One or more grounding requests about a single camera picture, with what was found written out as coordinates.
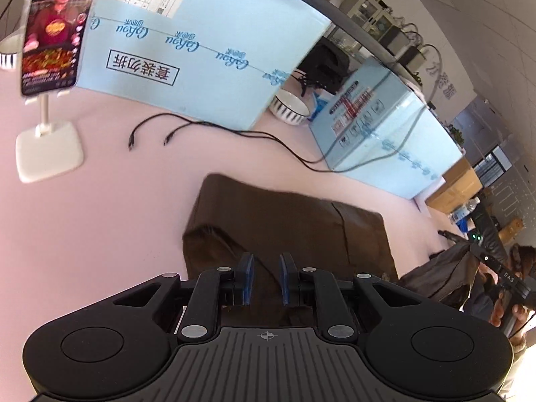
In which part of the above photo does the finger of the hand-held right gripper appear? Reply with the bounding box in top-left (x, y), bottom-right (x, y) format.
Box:
top-left (438, 229), bottom-right (470, 248)

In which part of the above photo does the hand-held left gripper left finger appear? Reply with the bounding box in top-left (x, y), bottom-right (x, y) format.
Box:
top-left (113, 252), bottom-right (256, 343)

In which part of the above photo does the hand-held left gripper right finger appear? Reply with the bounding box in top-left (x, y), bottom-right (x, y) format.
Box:
top-left (278, 252), bottom-right (423, 342)

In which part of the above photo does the brown garment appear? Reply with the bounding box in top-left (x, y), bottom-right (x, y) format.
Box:
top-left (182, 173), bottom-right (482, 329)

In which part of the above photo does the person's right hand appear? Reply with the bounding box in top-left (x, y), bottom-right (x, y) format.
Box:
top-left (496, 300), bottom-right (536, 338)

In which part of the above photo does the person's body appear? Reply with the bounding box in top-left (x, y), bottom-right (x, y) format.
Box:
top-left (473, 244), bottom-right (536, 390)

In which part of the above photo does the plastic water bottle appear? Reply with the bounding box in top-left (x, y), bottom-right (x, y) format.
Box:
top-left (450, 199), bottom-right (478, 223)

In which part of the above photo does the brown cardboard box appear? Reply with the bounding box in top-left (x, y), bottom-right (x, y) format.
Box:
top-left (427, 157), bottom-right (482, 214)

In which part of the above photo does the light blue carton red print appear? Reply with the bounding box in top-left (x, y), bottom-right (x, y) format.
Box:
top-left (309, 56), bottom-right (463, 199)

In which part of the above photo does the striped white bowl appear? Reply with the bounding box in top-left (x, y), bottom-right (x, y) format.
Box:
top-left (269, 89), bottom-right (311, 125)

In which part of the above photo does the blue white tissue pack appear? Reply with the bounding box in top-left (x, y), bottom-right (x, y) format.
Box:
top-left (309, 93), bottom-right (332, 121)

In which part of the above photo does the black power adapter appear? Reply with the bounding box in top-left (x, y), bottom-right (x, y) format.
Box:
top-left (403, 45), bottom-right (428, 70)
top-left (383, 25), bottom-right (410, 50)

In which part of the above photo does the smartphone on white stand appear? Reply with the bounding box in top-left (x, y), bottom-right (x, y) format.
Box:
top-left (0, 0), bottom-right (84, 184)

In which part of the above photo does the grey desk partition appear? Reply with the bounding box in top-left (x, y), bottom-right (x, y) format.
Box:
top-left (304, 0), bottom-right (438, 107)

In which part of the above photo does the large light blue carton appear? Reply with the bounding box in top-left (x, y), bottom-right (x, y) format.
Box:
top-left (73, 0), bottom-right (331, 131)

